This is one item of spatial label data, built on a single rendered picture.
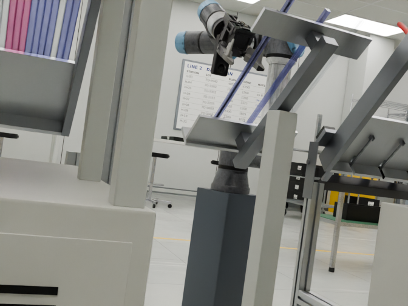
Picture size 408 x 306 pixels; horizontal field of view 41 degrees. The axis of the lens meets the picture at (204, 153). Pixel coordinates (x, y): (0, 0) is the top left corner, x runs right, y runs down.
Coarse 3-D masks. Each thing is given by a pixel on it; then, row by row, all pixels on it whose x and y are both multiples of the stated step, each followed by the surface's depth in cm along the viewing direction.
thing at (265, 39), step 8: (288, 0) 128; (288, 8) 130; (264, 40) 136; (256, 48) 138; (256, 56) 139; (248, 64) 141; (248, 72) 143; (240, 80) 145; (232, 88) 147; (232, 96) 149; (224, 104) 151; (216, 112) 154
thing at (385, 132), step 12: (372, 120) 154; (384, 120) 155; (396, 120) 156; (360, 132) 157; (372, 132) 158; (384, 132) 159; (396, 132) 159; (360, 144) 161; (372, 144) 162; (384, 144) 163; (396, 144) 164; (348, 156) 165; (360, 156) 165; (372, 156) 166; (384, 156) 167; (396, 156) 168; (396, 168) 172
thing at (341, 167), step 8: (336, 168) 163; (344, 168) 164; (352, 168) 166; (360, 168) 167; (368, 168) 168; (376, 168) 170; (384, 168) 171; (368, 176) 167; (376, 176) 167; (384, 176) 169; (392, 176) 170; (400, 176) 171
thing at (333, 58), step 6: (360, 24) 138; (354, 30) 140; (330, 60) 146; (324, 66) 148; (324, 72) 149; (318, 78) 151; (312, 84) 152; (306, 90) 154; (306, 96) 155; (300, 102) 157; (294, 108) 158
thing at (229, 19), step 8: (224, 16) 154; (232, 16) 153; (216, 24) 154; (224, 24) 155; (232, 24) 146; (240, 24) 149; (216, 32) 156; (224, 32) 149; (232, 32) 146; (240, 32) 146; (248, 32) 147; (224, 40) 150; (240, 40) 148; (248, 40) 149; (232, 48) 148; (240, 48) 150; (240, 56) 150
